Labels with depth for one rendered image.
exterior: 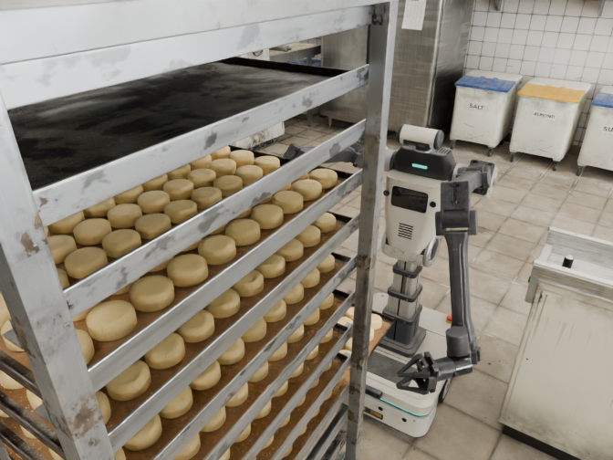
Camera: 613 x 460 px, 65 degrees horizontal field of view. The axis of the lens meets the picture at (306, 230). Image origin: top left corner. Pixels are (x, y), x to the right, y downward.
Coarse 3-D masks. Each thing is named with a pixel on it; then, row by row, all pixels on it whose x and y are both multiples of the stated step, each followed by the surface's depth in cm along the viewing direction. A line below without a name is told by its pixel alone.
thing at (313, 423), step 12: (384, 324) 134; (372, 348) 126; (348, 372) 118; (336, 384) 115; (336, 396) 112; (324, 408) 109; (312, 420) 106; (312, 432) 104; (300, 444) 101; (288, 456) 98
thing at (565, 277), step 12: (540, 264) 170; (552, 264) 170; (540, 276) 172; (552, 276) 169; (564, 276) 167; (576, 276) 164; (588, 276) 163; (576, 288) 166; (588, 288) 164; (600, 288) 162; (612, 288) 159; (612, 300) 161
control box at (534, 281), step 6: (546, 246) 192; (552, 246) 192; (546, 252) 188; (540, 258) 184; (546, 258) 184; (534, 282) 178; (528, 288) 180; (534, 288) 179; (528, 294) 181; (534, 294) 180; (528, 300) 182
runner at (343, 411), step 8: (344, 408) 120; (336, 416) 118; (344, 416) 116; (336, 424) 116; (328, 432) 114; (336, 432) 113; (320, 440) 112; (328, 440) 110; (320, 448) 108; (312, 456) 109; (320, 456) 108
